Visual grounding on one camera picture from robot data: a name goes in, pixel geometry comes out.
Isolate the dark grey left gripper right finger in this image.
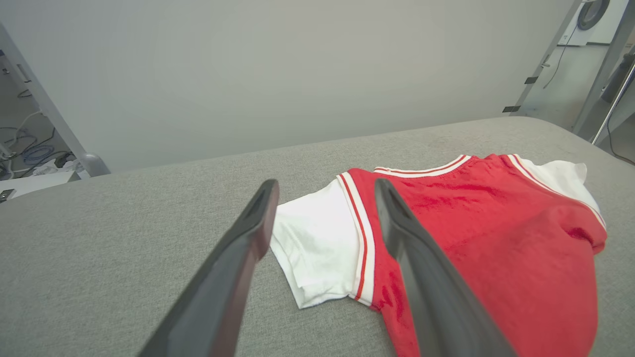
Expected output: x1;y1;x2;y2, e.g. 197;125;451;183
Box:
374;178;517;357

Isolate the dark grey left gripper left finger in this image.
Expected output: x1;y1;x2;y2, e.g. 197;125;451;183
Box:
138;178;280;357

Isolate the red and white shirt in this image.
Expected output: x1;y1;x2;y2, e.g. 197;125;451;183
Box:
270;154;608;357

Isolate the grey fabric cushion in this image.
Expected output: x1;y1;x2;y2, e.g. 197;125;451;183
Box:
0;117;635;357

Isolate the white metal case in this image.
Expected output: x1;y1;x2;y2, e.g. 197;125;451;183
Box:
0;171;82;204

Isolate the white power strip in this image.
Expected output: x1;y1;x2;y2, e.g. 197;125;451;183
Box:
30;158;85;177

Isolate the chrome metal rod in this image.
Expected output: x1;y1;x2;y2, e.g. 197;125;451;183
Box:
590;59;635;144

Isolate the white washing machine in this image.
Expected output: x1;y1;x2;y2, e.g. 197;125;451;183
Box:
558;0;631;48

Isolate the thin black hanging cable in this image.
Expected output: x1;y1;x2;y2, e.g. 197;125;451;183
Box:
543;25;578;90

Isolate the grey metal post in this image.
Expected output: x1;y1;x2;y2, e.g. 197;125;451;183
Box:
573;0;635;134

